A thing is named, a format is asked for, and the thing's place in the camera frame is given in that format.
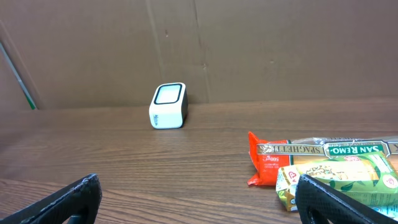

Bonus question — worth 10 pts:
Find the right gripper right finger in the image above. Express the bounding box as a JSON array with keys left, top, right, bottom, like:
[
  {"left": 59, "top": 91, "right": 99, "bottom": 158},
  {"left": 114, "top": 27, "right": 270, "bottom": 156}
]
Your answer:
[{"left": 295, "top": 174, "right": 397, "bottom": 224}]

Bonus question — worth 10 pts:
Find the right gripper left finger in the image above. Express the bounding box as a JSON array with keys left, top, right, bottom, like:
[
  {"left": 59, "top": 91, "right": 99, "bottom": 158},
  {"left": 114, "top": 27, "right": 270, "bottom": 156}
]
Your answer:
[{"left": 1, "top": 173, "right": 102, "bottom": 224}]

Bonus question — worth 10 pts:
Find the green snack packet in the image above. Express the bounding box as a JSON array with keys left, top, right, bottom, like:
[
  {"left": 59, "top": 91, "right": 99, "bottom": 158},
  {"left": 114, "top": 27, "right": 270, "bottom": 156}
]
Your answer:
[{"left": 275, "top": 152, "right": 397, "bottom": 211}]

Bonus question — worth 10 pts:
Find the red spaghetti packet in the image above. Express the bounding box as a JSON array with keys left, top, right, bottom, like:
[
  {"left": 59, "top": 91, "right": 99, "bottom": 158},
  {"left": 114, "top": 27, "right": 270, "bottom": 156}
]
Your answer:
[{"left": 248, "top": 132, "right": 397, "bottom": 186}]

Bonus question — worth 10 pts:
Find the teal white packet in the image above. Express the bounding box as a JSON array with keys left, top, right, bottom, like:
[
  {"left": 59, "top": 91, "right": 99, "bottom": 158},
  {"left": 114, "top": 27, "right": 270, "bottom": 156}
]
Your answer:
[{"left": 372, "top": 205, "right": 398, "bottom": 221}]

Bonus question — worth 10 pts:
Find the white barcode scanner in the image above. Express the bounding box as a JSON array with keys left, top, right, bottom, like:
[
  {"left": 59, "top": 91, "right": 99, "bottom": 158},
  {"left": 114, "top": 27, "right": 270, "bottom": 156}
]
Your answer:
[{"left": 149, "top": 82, "right": 188, "bottom": 129}]

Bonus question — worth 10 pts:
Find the cardboard box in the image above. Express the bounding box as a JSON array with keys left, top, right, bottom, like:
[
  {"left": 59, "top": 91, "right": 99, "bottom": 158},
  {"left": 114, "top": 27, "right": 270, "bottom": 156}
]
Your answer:
[{"left": 1, "top": 1, "right": 397, "bottom": 109}]

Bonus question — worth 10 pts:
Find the thin white green pole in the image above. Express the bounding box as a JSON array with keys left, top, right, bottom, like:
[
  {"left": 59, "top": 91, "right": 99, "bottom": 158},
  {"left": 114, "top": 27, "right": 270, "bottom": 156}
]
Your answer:
[{"left": 1, "top": 43, "right": 37, "bottom": 110}]

